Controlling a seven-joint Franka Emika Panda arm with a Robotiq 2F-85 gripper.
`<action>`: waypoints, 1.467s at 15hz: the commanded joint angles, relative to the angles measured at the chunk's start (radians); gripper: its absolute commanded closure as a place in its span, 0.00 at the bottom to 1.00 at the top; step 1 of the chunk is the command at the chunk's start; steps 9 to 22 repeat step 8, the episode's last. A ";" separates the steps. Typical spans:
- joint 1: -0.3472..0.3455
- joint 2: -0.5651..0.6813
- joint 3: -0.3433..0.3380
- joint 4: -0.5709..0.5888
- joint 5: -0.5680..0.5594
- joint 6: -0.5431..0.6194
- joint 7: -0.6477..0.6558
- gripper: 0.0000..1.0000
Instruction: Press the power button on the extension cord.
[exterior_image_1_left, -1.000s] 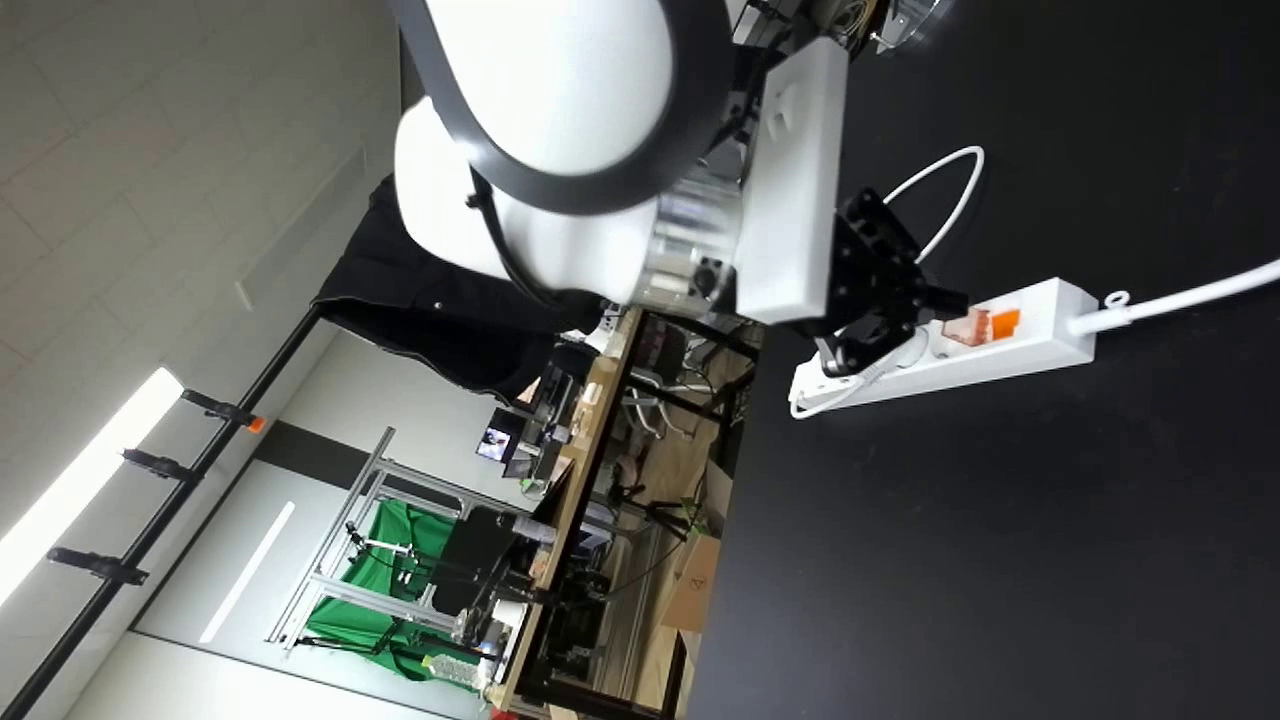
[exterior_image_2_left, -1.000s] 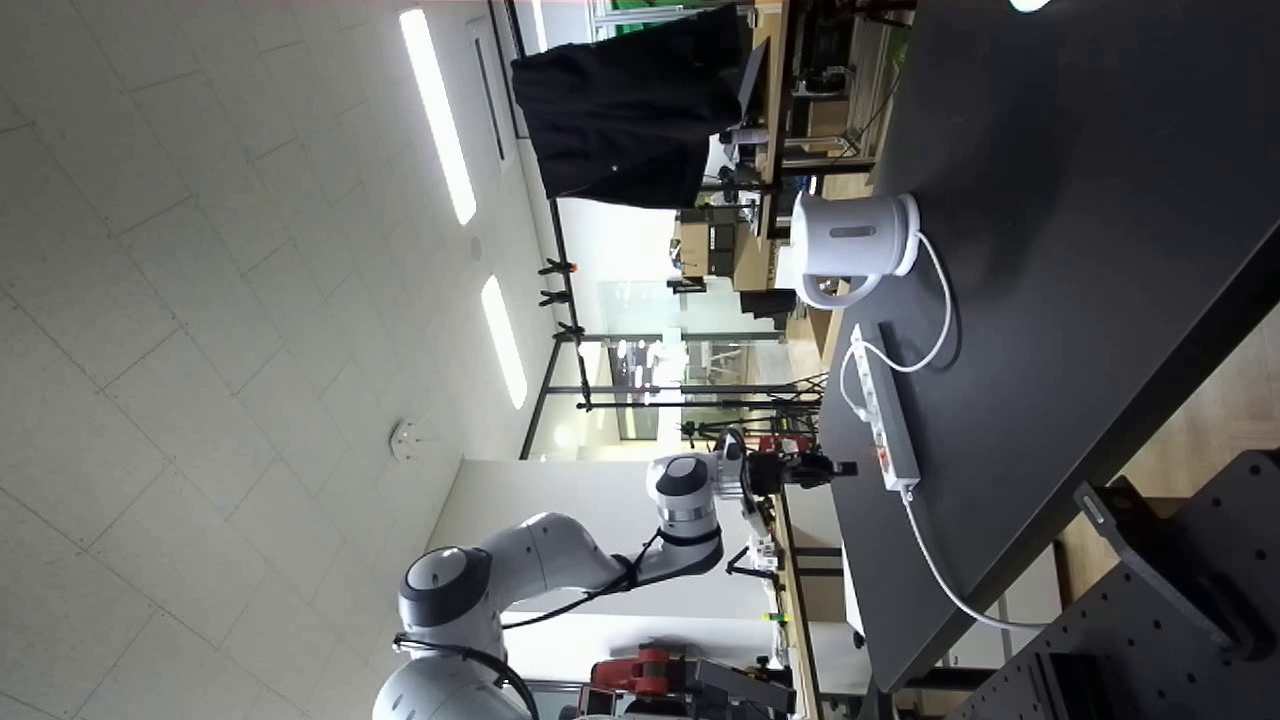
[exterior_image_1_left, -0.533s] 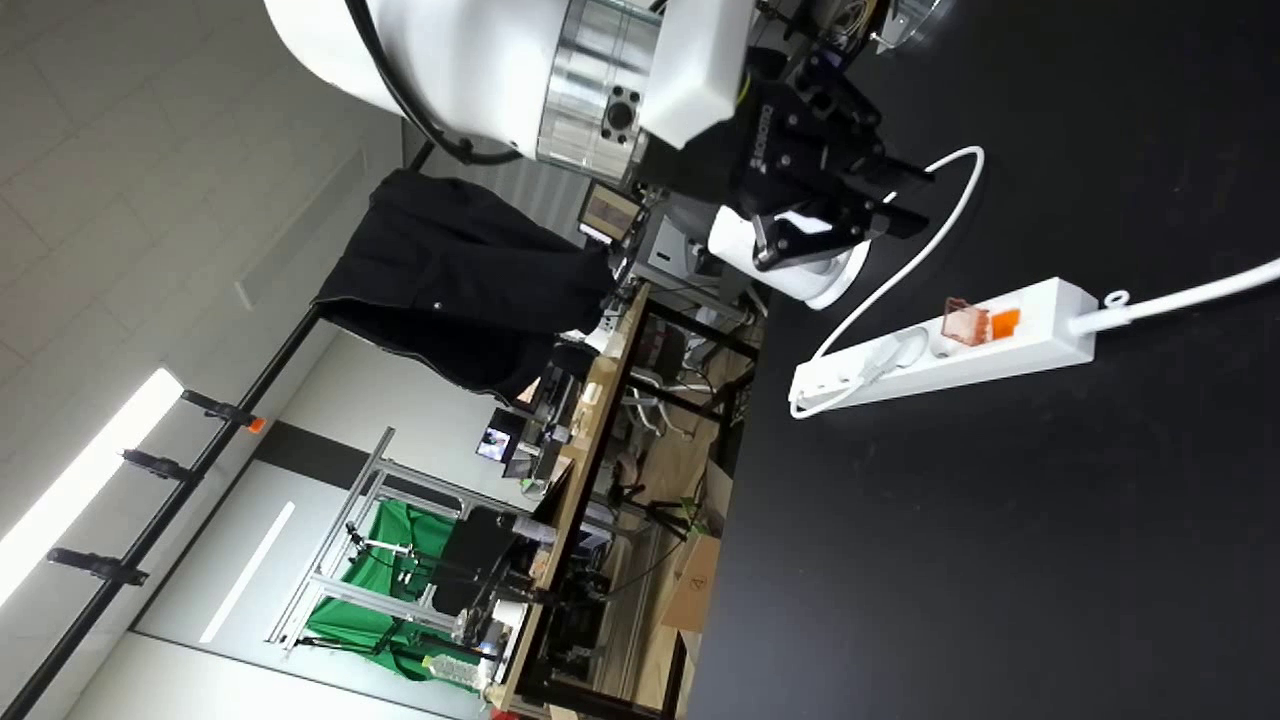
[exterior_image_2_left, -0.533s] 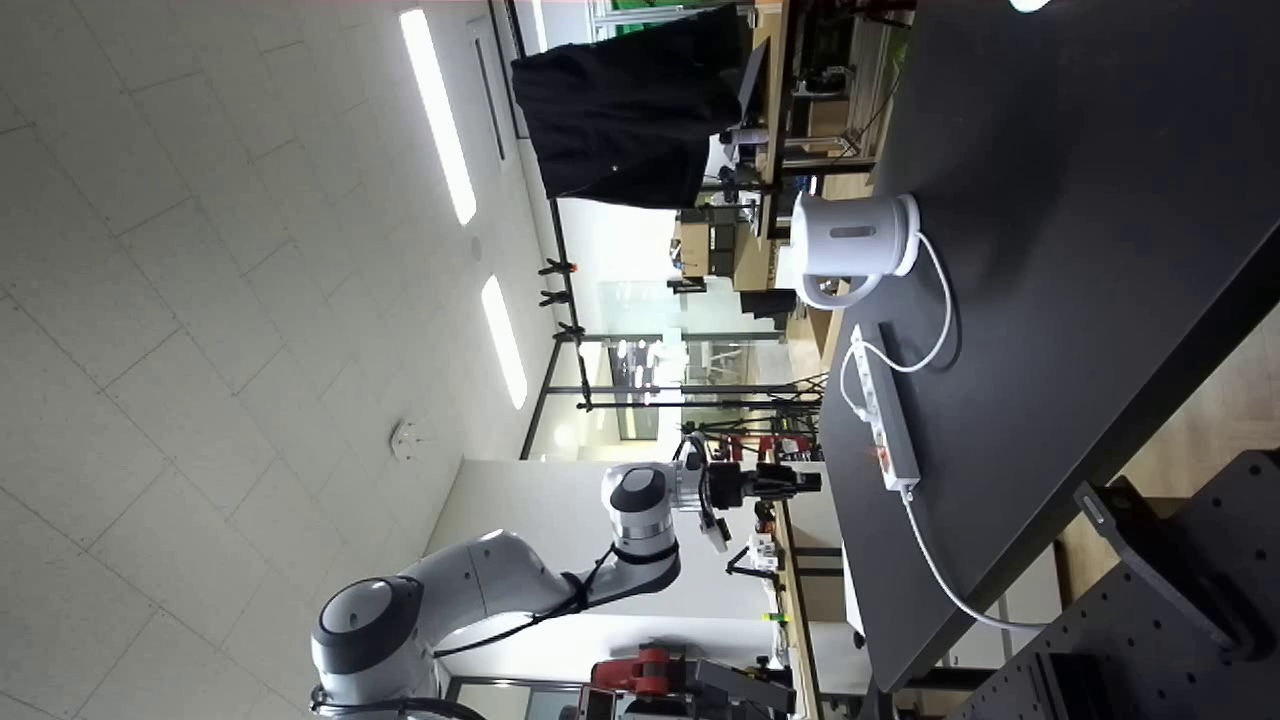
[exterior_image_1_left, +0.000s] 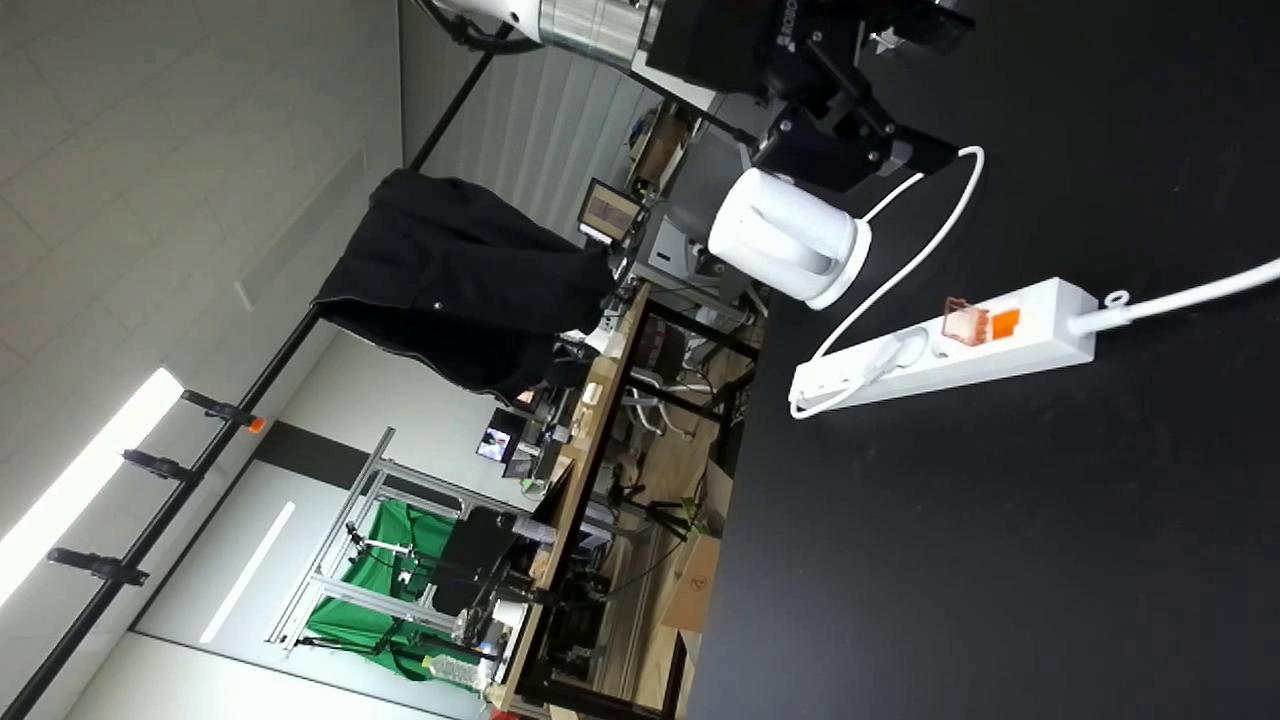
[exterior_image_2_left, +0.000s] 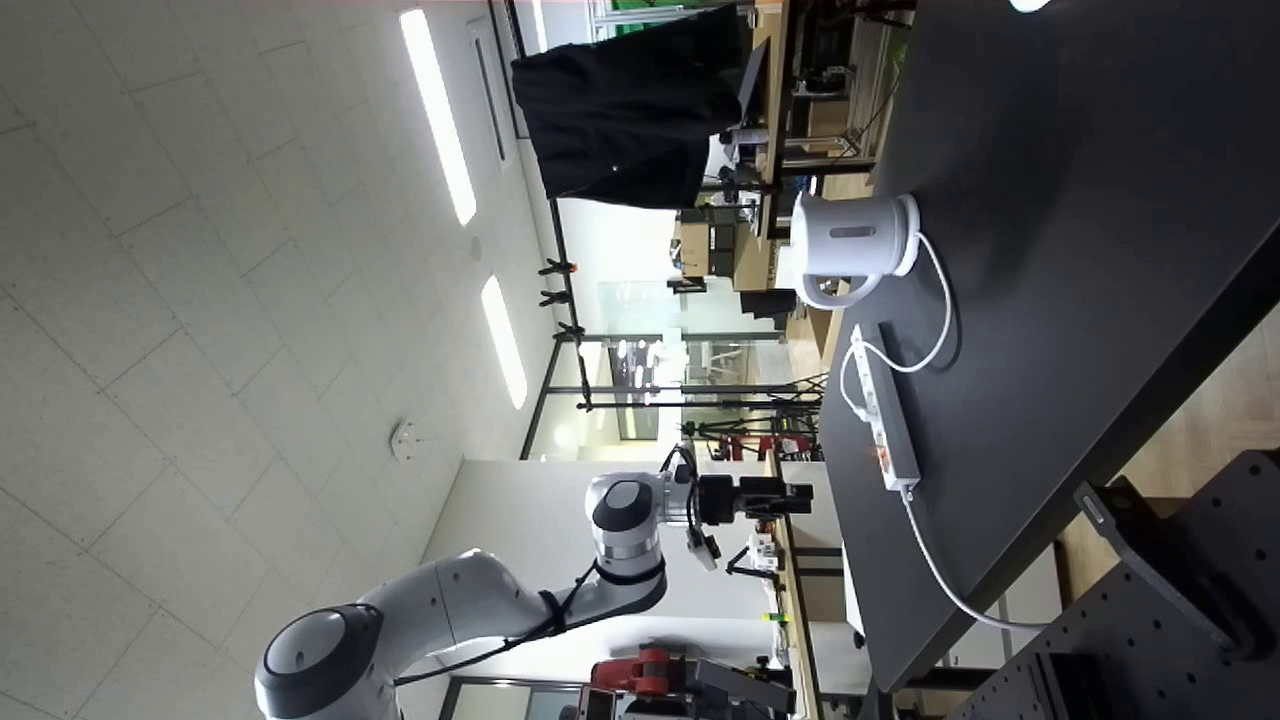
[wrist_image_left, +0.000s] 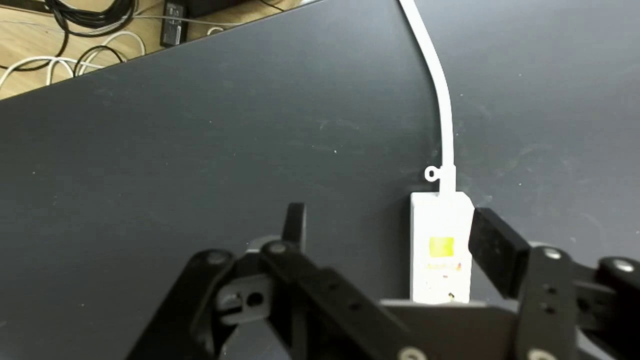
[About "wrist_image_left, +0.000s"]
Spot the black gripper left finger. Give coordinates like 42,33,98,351
125,200,427,360

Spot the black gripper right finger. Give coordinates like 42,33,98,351
466,206,640,360

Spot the black power adapter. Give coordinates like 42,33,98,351
160,0,188,51

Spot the white power strip cable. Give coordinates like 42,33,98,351
396,0,459,196

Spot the white floor cable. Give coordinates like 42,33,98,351
0,28,146,90

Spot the black floor cable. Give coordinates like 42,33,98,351
40,0,138,40

